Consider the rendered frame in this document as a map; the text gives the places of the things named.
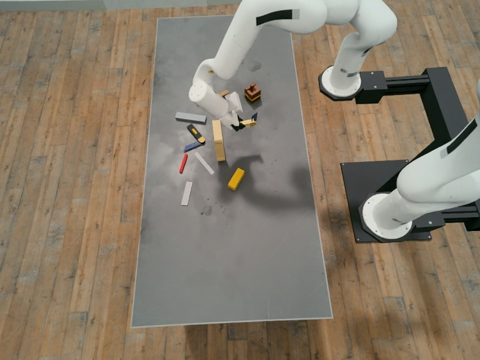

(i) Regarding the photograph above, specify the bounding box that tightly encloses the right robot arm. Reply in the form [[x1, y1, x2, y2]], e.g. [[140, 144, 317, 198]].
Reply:
[[189, 0, 397, 118]]

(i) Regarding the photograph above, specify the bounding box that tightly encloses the thin white flat strip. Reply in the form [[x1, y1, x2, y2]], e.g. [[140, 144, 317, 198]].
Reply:
[[194, 152, 215, 175]]

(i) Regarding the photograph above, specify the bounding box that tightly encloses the brown wooden slotted block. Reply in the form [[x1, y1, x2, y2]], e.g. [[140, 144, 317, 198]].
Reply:
[[244, 83, 261, 104]]

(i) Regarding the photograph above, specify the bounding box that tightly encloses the grey rectangular bar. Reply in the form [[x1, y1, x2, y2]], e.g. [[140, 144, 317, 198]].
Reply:
[[175, 112, 207, 124]]

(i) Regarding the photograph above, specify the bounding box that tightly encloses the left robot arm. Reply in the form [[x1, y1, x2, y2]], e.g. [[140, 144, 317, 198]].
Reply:
[[362, 78, 480, 239]]

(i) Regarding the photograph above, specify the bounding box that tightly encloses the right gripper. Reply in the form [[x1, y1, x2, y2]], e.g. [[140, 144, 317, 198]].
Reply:
[[218, 110, 246, 132]]

